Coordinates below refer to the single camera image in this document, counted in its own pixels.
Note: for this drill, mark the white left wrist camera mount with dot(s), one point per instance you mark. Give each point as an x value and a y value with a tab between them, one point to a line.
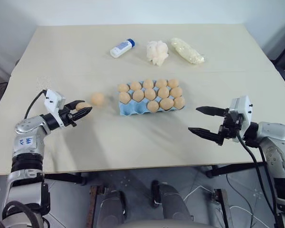
52	101

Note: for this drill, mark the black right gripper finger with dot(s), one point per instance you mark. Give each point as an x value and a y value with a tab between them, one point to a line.
206	133
211	111

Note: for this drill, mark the blue egg carton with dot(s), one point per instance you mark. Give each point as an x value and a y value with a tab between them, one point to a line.
130	109

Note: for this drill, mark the crumpled white plastic wrap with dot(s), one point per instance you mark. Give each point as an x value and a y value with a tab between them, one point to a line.
156	52

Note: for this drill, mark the clear bag of white filling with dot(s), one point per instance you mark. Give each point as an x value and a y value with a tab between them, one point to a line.
186	51

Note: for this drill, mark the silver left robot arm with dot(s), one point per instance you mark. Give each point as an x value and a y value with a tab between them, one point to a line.
26	142

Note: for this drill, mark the white bottle with blue cap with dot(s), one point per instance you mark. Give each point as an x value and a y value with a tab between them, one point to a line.
121	48

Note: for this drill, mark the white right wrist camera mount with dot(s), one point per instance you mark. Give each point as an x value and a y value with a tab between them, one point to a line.
242	104

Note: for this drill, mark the rusty brown stand post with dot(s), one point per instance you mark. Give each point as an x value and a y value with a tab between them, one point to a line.
95	206
222	206

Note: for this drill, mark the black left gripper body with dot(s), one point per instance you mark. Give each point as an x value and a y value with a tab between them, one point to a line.
69	118

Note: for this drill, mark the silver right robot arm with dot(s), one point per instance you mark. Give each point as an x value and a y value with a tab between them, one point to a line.
275	134

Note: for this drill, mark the black table frame bar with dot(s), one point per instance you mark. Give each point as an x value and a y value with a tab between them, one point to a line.
232	169
64	177

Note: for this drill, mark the brown egg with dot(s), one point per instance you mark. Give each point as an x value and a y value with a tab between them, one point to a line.
135	85
123	88
173	83
148	83
97	98
83	106
179	102
163	92
124	97
150	93
176	91
138	95
166	104
161	83
153	107

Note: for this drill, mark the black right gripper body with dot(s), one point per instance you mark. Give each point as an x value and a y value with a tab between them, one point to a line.
230	129

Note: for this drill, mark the dark rounded robot leg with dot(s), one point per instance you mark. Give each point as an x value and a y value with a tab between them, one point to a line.
173	204
112	209

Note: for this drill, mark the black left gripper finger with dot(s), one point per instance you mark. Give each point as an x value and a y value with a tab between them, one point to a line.
83	113
74	104

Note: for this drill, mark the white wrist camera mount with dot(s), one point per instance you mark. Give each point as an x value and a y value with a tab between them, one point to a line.
52	101
242	104

